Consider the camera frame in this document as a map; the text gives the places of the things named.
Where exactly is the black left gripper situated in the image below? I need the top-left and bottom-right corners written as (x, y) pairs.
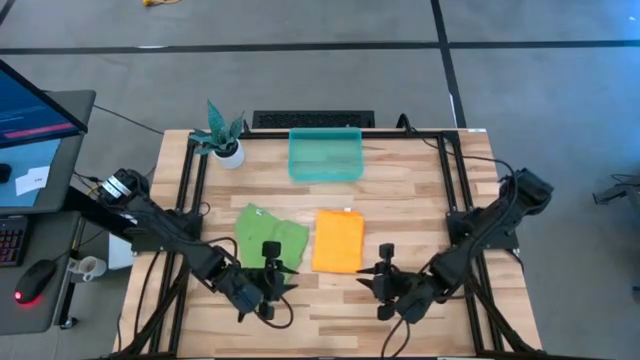
top-left (214, 241), bottom-right (300, 324)

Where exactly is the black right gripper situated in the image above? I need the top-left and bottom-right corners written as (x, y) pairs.
top-left (355, 243), bottom-right (437, 324)

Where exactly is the orange microfiber towel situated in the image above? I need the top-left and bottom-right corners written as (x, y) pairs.
top-left (311, 208), bottom-right (366, 275)

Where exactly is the green microfiber towel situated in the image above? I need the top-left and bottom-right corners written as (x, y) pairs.
top-left (234, 202), bottom-right (311, 274)

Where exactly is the teal plastic basket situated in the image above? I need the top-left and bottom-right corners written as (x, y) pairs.
top-left (287, 126), bottom-right (365, 183)

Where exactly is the snake plant in white pot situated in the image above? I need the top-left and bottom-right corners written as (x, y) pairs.
top-left (188, 98), bottom-right (247, 170)

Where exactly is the black perforated floor box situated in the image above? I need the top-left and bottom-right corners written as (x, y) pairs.
top-left (251, 110), bottom-right (376, 130)

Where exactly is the white box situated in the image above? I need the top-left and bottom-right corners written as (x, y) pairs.
top-left (107, 232), bottom-right (135, 271)

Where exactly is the white cup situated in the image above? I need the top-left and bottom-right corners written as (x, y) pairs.
top-left (67, 255), bottom-right (108, 283)

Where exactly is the grey computer desk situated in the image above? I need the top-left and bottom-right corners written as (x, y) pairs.
top-left (0, 89), bottom-right (97, 336)

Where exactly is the black computer mouse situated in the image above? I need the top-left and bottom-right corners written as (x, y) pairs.
top-left (13, 258), bottom-right (57, 305)

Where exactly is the black floor stand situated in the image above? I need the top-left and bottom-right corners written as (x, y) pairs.
top-left (592, 172), bottom-right (640, 206)

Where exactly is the white paper note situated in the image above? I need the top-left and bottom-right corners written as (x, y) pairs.
top-left (14, 165), bottom-right (51, 197)

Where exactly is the black keyboard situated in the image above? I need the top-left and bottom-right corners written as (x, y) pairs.
top-left (0, 215), bottom-right (29, 268)

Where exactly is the computer monitor with blue screen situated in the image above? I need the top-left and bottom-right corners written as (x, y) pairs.
top-left (0, 59), bottom-right (90, 150)

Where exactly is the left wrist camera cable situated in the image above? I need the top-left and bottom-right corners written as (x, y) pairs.
top-left (252, 294), bottom-right (295, 330)

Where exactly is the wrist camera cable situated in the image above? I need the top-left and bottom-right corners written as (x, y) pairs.
top-left (252, 294), bottom-right (295, 330)
top-left (382, 315), bottom-right (412, 359)

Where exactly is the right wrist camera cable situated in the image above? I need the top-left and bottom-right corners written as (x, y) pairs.
top-left (382, 315), bottom-right (412, 359)

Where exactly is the black aluminium table frame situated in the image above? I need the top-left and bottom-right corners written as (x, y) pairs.
top-left (112, 128), bottom-right (546, 360)

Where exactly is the thin black floor cable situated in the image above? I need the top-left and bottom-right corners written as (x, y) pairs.
top-left (92, 103), bottom-right (166, 136)

